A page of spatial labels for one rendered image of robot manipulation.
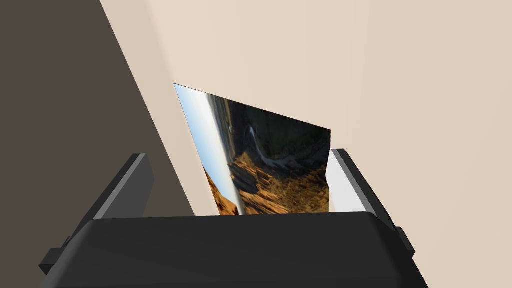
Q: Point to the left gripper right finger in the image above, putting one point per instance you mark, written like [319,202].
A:
[348,186]

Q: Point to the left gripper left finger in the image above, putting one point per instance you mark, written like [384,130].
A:
[127,188]

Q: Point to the landscape picture on wall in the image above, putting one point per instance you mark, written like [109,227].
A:
[264,160]

